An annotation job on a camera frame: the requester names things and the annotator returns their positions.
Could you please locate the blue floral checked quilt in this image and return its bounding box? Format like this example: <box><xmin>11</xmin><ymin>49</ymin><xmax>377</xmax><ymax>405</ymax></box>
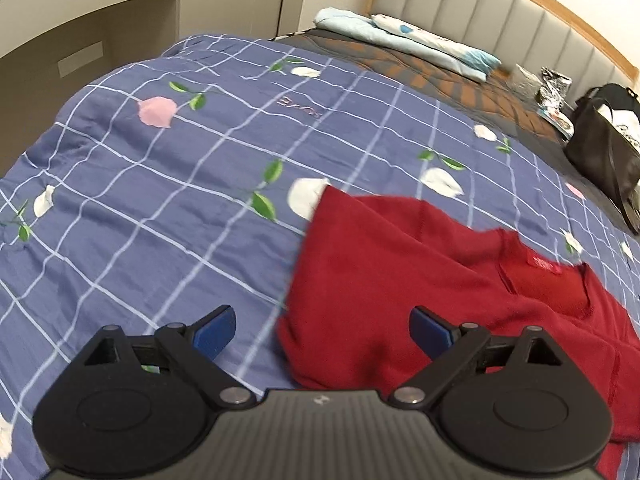
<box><xmin>0</xmin><ymin>34</ymin><xmax>640</xmax><ymax>480</ymax></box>

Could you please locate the grey padded headboard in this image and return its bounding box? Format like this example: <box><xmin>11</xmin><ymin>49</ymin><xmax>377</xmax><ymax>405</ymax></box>
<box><xmin>367</xmin><ymin>0</ymin><xmax>640</xmax><ymax>92</ymax></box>

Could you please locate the magazine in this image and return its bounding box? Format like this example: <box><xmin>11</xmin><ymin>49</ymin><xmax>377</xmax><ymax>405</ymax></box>
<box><xmin>537</xmin><ymin>104</ymin><xmax>577</xmax><ymax>139</ymax></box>

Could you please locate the silver black printed bag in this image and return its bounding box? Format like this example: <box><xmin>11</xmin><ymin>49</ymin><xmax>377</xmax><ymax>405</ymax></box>
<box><xmin>534</xmin><ymin>66</ymin><xmax>573</xmax><ymax>112</ymax></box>

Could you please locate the white printed pillow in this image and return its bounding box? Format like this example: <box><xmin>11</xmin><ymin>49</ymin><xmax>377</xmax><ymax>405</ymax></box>
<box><xmin>370</xmin><ymin>13</ymin><xmax>502</xmax><ymax>74</ymax></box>

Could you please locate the red shirt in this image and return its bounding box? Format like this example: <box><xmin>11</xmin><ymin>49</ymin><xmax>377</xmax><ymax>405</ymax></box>
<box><xmin>276</xmin><ymin>185</ymin><xmax>640</xmax><ymax>480</ymax></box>

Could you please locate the brown patterned bed sheet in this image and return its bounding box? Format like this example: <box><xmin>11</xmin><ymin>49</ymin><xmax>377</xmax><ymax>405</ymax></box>
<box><xmin>270</xmin><ymin>27</ymin><xmax>640</xmax><ymax>236</ymax></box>

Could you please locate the beige built-in wardrobe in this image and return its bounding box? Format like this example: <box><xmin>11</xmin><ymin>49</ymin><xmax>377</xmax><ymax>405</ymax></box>
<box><xmin>0</xmin><ymin>0</ymin><xmax>302</xmax><ymax>177</ymax></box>

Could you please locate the light blue folded blanket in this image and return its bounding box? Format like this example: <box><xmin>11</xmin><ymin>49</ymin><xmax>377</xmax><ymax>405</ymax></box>
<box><xmin>314</xmin><ymin>7</ymin><xmax>488</xmax><ymax>83</ymax></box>

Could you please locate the white wall plate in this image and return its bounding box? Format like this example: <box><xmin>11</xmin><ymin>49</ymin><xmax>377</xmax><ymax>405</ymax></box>
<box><xmin>57</xmin><ymin>42</ymin><xmax>104</xmax><ymax>79</ymax></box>

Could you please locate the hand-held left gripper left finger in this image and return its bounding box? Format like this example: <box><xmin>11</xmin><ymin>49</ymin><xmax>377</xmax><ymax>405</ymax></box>
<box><xmin>81</xmin><ymin>304</ymin><xmax>257</xmax><ymax>409</ymax></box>

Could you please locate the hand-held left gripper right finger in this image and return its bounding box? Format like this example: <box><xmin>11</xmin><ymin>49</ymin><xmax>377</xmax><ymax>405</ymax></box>
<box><xmin>388</xmin><ymin>306</ymin><xmax>564</xmax><ymax>409</ymax></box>

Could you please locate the black leather bag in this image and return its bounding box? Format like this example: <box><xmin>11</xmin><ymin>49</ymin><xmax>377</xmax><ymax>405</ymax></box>
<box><xmin>564</xmin><ymin>83</ymin><xmax>640</xmax><ymax>235</ymax></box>

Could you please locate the clear plastic bag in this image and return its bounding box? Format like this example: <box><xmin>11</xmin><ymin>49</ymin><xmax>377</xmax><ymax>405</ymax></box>
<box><xmin>507</xmin><ymin>63</ymin><xmax>544</xmax><ymax>94</ymax></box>

